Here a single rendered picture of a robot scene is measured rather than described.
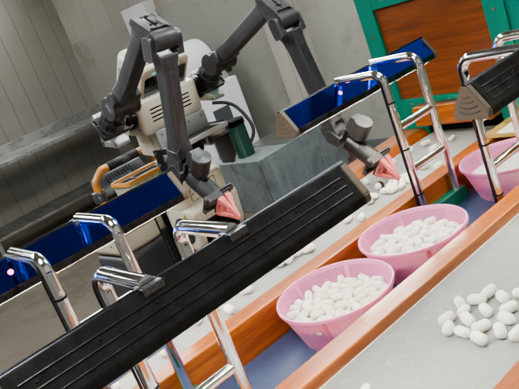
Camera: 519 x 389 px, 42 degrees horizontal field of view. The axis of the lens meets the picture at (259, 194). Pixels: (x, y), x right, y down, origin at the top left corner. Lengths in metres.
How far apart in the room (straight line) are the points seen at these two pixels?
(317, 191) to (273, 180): 3.62
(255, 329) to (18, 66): 6.47
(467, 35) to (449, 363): 1.33
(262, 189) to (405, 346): 3.49
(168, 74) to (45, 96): 5.99
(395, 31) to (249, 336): 1.32
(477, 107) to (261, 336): 0.67
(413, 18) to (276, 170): 2.47
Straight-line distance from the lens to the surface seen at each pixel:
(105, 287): 1.05
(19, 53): 7.83
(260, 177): 4.64
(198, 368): 1.48
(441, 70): 2.41
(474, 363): 1.19
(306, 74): 2.13
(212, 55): 2.39
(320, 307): 1.51
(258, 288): 1.72
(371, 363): 1.27
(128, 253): 1.33
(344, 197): 1.07
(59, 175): 7.82
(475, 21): 2.28
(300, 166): 4.85
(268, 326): 1.57
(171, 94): 1.91
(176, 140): 1.96
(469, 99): 1.37
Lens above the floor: 1.40
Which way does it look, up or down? 15 degrees down
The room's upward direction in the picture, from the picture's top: 21 degrees counter-clockwise
